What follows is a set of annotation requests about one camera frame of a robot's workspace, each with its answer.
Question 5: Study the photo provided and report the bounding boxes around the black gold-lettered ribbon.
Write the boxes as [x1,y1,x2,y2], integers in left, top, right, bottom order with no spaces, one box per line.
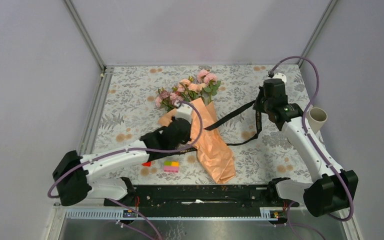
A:
[172,99,263,155]

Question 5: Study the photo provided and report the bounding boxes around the beige cylindrical vase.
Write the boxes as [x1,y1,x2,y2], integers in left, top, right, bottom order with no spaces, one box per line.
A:
[306,107,328,134]

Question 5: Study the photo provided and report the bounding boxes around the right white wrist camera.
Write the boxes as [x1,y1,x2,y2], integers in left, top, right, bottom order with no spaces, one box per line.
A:
[271,72,288,84]

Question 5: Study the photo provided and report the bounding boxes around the green studded brick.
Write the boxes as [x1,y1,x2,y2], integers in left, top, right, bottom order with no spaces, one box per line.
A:
[164,161,172,167]

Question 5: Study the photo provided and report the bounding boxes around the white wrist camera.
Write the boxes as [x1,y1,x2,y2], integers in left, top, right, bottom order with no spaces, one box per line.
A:
[174,103,194,123]
[271,72,288,84]

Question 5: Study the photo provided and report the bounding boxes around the yellow studded brick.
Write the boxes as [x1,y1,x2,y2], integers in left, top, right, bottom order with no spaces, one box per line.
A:
[171,161,179,167]

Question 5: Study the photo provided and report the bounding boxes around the red block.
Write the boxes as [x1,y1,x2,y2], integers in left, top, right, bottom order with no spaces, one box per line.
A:
[142,162,152,167]

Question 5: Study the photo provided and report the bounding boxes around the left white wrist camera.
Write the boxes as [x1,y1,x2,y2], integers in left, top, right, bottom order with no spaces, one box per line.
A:
[174,103,194,123]

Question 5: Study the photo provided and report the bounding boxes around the floral patterned table mat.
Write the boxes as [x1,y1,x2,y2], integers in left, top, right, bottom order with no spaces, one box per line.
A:
[94,64,338,186]

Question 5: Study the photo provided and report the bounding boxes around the pink flat block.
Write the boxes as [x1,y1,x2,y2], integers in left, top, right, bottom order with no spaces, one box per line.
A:
[163,165,179,173]

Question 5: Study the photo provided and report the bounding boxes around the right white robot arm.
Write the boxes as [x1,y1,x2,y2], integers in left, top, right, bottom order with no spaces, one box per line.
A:
[253,78,359,221]

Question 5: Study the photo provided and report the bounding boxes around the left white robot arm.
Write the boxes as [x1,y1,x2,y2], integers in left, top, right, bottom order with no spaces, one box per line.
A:
[51,117,193,207]

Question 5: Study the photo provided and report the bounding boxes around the peach paper flower bouquet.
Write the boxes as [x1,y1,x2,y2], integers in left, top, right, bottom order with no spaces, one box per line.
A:
[155,69,236,184]

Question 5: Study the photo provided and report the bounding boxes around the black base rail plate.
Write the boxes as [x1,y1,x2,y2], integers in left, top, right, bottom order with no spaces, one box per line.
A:
[120,184,291,219]

